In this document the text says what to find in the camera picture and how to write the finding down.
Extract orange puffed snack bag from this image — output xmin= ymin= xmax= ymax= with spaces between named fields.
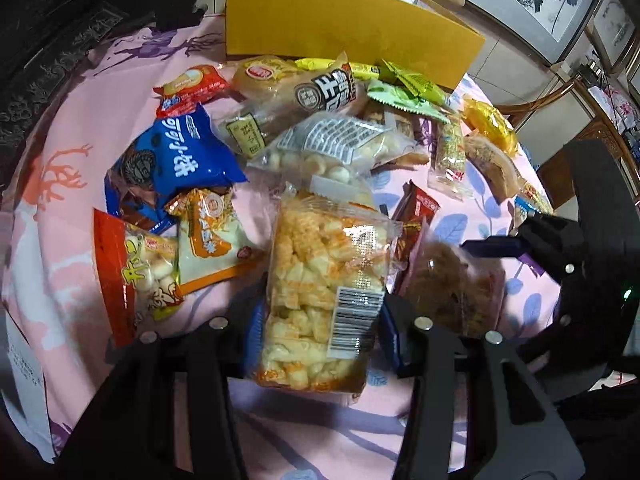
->
xmin=254 ymin=192 xmax=401 ymax=394

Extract brown meat floss packet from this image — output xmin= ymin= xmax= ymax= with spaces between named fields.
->
xmin=395 ymin=230 xmax=506 ymax=337

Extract brown bread packet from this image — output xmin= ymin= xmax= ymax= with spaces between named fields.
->
xmin=464 ymin=133 xmax=525 ymax=204

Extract rice crispy bar packet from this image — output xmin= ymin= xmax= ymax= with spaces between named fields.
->
xmin=427 ymin=115 xmax=472 ymax=202

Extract wooden chair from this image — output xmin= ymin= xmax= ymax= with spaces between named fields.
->
xmin=498 ymin=76 xmax=639 ymax=218

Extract red brown chocolate bar packet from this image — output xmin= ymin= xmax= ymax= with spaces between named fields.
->
xmin=393 ymin=180 xmax=440 ymax=262

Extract yellow cake packet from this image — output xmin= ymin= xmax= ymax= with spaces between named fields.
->
xmin=462 ymin=94 xmax=518 ymax=157

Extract red orange snack bag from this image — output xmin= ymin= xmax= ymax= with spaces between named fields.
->
xmin=92 ymin=210 xmax=184 ymax=347

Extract lime green snack packet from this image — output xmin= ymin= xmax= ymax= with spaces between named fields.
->
xmin=380 ymin=60 xmax=448 ymax=106

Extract clear bag small round biscuits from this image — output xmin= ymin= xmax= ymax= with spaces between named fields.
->
xmin=247 ymin=112 xmax=428 ymax=185

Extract orange white triangle snack packet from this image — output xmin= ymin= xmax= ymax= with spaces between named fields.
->
xmin=166 ymin=188 xmax=264 ymax=296

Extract yellow long snack bar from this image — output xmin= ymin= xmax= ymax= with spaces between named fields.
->
xmin=294 ymin=58 xmax=380 ymax=80

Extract round bread yellow label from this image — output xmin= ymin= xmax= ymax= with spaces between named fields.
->
xmin=215 ymin=55 xmax=367 ymax=159

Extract blue cookie snack bag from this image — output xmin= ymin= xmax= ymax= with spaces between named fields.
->
xmin=104 ymin=105 xmax=246 ymax=234

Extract yellow cardboard box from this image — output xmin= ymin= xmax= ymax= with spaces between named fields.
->
xmin=226 ymin=0 xmax=485 ymax=89

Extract red round cake packet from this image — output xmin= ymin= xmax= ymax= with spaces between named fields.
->
xmin=153 ymin=64 xmax=231 ymax=119

